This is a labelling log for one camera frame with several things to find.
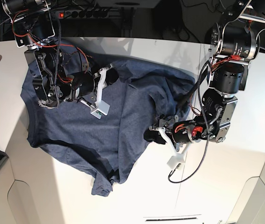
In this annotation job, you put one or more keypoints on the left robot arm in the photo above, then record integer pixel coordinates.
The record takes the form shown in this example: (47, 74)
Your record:
(235, 42)

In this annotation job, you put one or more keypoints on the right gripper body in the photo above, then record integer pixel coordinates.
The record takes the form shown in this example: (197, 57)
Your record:
(88, 83)

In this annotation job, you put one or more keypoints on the blue grey t-shirt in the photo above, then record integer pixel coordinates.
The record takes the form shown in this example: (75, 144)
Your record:
(108, 148)

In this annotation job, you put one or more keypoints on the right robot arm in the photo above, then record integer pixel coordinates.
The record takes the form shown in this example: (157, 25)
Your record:
(61, 76)

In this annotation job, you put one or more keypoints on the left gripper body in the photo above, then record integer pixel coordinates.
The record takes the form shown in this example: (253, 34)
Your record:
(182, 132)

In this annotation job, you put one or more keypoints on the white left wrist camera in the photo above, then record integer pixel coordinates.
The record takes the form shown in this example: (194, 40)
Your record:
(176, 161)

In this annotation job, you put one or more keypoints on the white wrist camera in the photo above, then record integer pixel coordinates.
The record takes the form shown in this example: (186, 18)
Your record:
(102, 108)
(176, 161)

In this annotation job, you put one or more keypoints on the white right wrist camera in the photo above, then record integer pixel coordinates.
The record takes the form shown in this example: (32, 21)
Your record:
(102, 108)

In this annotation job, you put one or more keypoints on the black power strip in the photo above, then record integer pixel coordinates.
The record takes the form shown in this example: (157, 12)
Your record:
(82, 14)

